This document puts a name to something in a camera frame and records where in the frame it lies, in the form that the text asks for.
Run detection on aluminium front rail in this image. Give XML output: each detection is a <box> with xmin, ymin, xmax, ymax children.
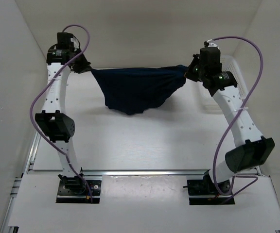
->
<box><xmin>23</xmin><ymin>168</ymin><xmax>260</xmax><ymax>178</ymax></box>

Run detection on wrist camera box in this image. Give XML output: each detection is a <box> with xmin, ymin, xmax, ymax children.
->
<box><xmin>199</xmin><ymin>47</ymin><xmax>221</xmax><ymax>66</ymax></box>
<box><xmin>56</xmin><ymin>32</ymin><xmax>80</xmax><ymax>51</ymax></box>

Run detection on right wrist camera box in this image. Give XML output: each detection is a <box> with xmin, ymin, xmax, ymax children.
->
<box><xmin>199</xmin><ymin>47</ymin><xmax>221</xmax><ymax>66</ymax></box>

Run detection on navy blue shorts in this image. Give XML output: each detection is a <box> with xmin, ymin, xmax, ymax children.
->
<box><xmin>91</xmin><ymin>65</ymin><xmax>188</xmax><ymax>116</ymax></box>

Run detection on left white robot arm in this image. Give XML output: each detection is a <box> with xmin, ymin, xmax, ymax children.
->
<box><xmin>29</xmin><ymin>44</ymin><xmax>89</xmax><ymax>194</ymax></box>

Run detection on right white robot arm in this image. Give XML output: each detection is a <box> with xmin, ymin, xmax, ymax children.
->
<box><xmin>185</xmin><ymin>51</ymin><xmax>275</xmax><ymax>196</ymax></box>

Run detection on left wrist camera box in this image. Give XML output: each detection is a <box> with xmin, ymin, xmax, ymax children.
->
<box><xmin>56</xmin><ymin>32</ymin><xmax>80</xmax><ymax>51</ymax></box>

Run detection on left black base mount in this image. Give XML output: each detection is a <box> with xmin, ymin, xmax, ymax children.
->
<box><xmin>56</xmin><ymin>175</ymin><xmax>102</xmax><ymax>204</ymax></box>

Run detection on white plastic mesh basket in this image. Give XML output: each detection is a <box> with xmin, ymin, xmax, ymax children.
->
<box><xmin>199</xmin><ymin>55</ymin><xmax>249</xmax><ymax>114</ymax></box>

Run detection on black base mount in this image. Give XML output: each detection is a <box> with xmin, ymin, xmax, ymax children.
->
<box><xmin>56</xmin><ymin>175</ymin><xmax>102</xmax><ymax>204</ymax></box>
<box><xmin>182</xmin><ymin>174</ymin><xmax>235</xmax><ymax>206</ymax></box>

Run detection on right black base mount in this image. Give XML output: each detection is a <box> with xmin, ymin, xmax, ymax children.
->
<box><xmin>182</xmin><ymin>174</ymin><xmax>235</xmax><ymax>206</ymax></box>

